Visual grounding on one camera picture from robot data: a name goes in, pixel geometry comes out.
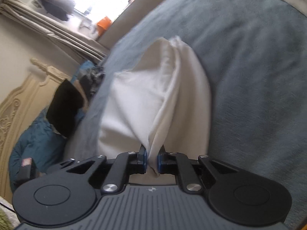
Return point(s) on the blue cloth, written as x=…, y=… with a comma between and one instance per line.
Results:
x=84, y=67

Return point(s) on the grey plaid cloth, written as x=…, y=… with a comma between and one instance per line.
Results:
x=92, y=79

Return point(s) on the cream carved headboard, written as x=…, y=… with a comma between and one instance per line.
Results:
x=14, y=115

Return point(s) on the beige cloth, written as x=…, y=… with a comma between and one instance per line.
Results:
x=78, y=88

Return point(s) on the black garment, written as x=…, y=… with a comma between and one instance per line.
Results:
x=62, y=110

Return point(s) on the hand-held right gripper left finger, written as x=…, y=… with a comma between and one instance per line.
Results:
x=144, y=159

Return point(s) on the beige curtain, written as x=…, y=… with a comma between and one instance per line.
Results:
x=60, y=33

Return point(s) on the white sweatshirt with pink outline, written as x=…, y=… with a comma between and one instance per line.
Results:
x=144, y=95

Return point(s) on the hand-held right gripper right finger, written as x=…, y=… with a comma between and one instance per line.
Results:
x=159, y=163

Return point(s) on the grey bed blanket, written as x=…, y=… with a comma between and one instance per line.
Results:
x=251, y=88

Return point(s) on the orange bag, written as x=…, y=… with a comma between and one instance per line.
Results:
x=104, y=25

